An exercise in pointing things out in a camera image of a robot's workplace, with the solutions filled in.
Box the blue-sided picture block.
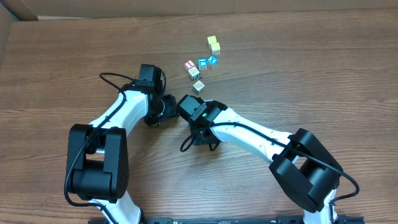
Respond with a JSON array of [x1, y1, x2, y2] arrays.
[[192, 80, 205, 94]]

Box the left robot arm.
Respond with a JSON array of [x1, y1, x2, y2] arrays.
[[63, 64, 178, 224]]

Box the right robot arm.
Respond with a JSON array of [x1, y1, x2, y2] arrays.
[[177, 95, 343, 223]]

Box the green-sided picture block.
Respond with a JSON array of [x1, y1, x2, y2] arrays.
[[188, 67, 201, 80]]

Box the red I letter block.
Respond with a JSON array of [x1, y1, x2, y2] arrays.
[[184, 60, 196, 71]]

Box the blue G letter block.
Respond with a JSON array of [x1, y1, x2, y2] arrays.
[[197, 58, 208, 71]]

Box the blue X letter block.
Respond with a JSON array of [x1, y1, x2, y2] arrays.
[[208, 55, 219, 69]]

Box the yellow block near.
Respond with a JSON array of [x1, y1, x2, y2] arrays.
[[210, 42, 221, 55]]

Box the yellow block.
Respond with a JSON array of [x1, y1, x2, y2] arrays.
[[210, 42, 221, 55], [207, 35, 217, 46]]

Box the yellow block far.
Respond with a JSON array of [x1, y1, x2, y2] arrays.
[[207, 35, 217, 46]]

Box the cardboard box edge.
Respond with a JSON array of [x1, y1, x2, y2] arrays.
[[1, 0, 397, 21]]

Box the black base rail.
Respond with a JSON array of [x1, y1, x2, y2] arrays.
[[87, 215, 365, 224]]

